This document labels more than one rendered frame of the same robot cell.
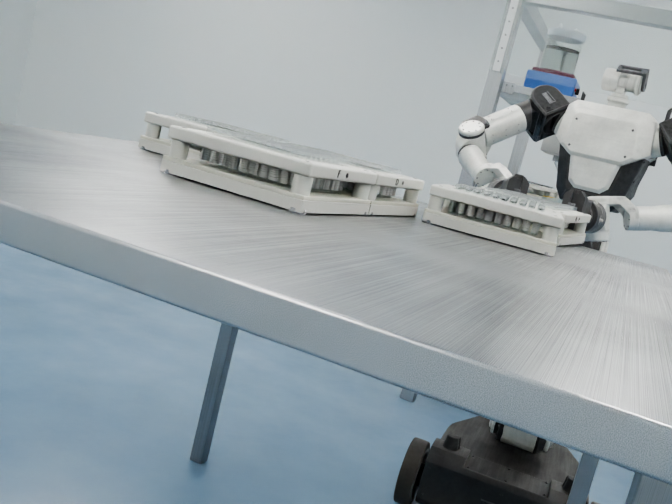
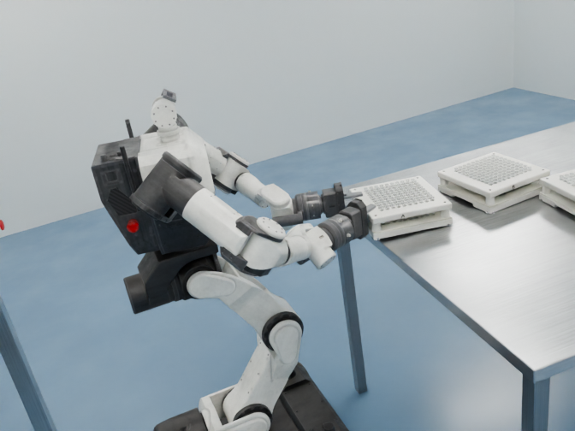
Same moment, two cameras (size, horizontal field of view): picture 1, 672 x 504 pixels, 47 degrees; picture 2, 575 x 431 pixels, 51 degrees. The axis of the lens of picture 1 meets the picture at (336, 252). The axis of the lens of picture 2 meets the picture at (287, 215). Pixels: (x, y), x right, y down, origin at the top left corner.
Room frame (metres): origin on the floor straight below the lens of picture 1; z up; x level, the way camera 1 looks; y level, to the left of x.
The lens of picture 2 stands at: (3.10, 0.77, 1.75)
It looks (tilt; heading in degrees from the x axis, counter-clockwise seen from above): 25 degrees down; 235
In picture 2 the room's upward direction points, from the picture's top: 9 degrees counter-clockwise
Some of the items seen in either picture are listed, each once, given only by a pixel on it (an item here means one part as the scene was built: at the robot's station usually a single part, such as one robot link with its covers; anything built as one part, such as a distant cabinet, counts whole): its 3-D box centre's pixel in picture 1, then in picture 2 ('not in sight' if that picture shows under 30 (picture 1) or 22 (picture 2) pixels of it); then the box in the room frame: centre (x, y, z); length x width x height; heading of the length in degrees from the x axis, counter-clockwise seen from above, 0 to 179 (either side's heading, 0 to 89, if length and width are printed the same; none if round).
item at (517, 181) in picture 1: (508, 196); (347, 226); (2.07, -0.40, 0.97); 0.12 x 0.10 x 0.13; 4
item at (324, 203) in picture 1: (270, 186); not in sight; (1.22, 0.12, 0.91); 0.24 x 0.24 x 0.02; 67
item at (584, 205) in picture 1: (579, 215); (324, 203); (2.00, -0.58, 0.97); 0.12 x 0.10 x 0.13; 144
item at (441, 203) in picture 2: (528, 205); (398, 198); (1.84, -0.41, 0.96); 0.25 x 0.24 x 0.02; 62
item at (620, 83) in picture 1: (620, 85); (164, 115); (2.41, -0.70, 1.36); 0.10 x 0.07 x 0.09; 62
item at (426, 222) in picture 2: (522, 225); (399, 212); (1.85, -0.41, 0.91); 0.24 x 0.24 x 0.02; 62
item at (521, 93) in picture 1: (542, 103); not in sight; (3.50, -0.72, 1.36); 0.62 x 0.38 x 0.04; 160
